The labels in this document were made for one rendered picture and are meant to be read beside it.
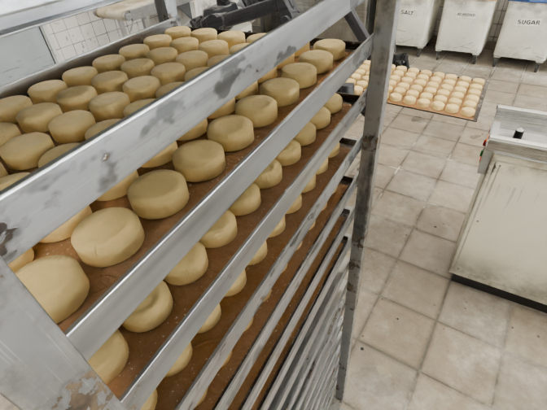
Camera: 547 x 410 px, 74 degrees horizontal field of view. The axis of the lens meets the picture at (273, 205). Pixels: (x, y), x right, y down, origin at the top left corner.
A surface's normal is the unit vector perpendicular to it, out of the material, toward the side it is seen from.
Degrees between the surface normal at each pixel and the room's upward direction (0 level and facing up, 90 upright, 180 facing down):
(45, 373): 90
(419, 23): 92
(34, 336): 90
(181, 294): 0
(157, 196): 0
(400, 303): 0
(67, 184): 90
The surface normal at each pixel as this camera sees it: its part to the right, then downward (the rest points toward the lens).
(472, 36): -0.52, 0.62
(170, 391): -0.07, -0.76
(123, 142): 0.88, 0.26
